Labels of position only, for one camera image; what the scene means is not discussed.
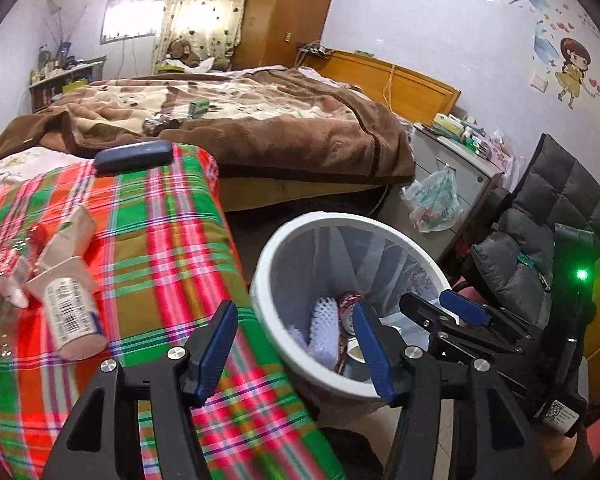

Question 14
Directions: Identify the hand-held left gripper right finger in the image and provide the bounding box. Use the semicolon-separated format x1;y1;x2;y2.
351;300;546;480

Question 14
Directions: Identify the white shelf desk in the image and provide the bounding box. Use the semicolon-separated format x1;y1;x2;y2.
27;57;108;113

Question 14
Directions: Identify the cartoon couple wall sticker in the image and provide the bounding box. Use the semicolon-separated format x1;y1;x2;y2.
532;35;600;138

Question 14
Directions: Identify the red drink can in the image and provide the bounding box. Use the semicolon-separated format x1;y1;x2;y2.
336;291;366;336

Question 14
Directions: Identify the shiny crumpled wrapper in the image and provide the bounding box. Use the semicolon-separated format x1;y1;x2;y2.
144;114;183;136

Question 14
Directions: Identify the white trash bin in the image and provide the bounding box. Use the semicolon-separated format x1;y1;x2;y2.
249;212;453;401

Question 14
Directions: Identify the grey padded chair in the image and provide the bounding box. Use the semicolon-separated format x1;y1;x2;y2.
470;132;600;321

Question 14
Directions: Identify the grey bedside cabinet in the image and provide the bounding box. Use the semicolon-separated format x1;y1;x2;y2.
375;125;511;241

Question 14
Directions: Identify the bed with brown blanket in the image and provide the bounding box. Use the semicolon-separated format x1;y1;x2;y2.
0;65;416;186

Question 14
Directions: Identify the beige bed base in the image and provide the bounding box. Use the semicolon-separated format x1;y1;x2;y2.
220;175;386;211

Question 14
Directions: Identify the hanging plastic bag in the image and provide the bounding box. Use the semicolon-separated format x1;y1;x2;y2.
400;165;463;233

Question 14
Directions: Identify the small window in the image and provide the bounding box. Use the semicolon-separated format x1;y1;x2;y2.
99;0;167;45

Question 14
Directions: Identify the orange cable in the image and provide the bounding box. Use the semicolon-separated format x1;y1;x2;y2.
382;62;398;103

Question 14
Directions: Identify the brown teddy bear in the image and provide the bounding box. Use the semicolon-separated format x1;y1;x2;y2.
164;37;203;68

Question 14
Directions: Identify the white cup with foil lid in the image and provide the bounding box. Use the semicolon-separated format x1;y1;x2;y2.
26;256;108;361

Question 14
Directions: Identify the wooden headboard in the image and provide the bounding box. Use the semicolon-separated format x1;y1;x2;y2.
300;50;461;118

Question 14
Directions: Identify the clear plastic bottle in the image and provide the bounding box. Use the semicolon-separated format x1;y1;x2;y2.
0;225;46;361

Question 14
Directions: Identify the wooden wardrobe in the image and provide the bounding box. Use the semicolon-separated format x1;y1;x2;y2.
230;0;343;71

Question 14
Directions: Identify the power strip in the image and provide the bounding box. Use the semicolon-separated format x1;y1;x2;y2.
299;42;333;60

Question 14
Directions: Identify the row of cosmetic bottles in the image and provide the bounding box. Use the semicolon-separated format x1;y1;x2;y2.
30;42;88;81

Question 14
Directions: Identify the pile of medicine boxes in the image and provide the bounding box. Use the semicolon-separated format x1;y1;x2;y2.
432;112;516;166

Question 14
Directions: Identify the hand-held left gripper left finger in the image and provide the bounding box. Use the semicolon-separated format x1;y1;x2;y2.
40;300;239;480

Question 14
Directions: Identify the white foam net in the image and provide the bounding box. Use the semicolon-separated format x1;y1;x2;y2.
307;297;343;366

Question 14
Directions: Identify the vase with purple branches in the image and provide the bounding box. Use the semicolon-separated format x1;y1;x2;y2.
42;5;88;61

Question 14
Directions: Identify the dark glasses case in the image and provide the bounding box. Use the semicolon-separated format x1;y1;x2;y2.
94;141;173;173

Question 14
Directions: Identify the white floral bedsheet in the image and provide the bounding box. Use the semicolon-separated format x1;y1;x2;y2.
0;147;88;186

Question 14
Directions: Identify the patterned curtain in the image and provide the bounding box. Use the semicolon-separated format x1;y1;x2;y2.
152;0;256;68

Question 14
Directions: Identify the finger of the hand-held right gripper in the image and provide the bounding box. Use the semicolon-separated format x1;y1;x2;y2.
399;292;523;363
439;289;536;346

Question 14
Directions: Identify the plaid tablecloth table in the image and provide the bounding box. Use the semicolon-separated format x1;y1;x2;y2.
0;142;346;480

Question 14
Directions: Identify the white carton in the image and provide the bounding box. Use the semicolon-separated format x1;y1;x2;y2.
40;207;97;273

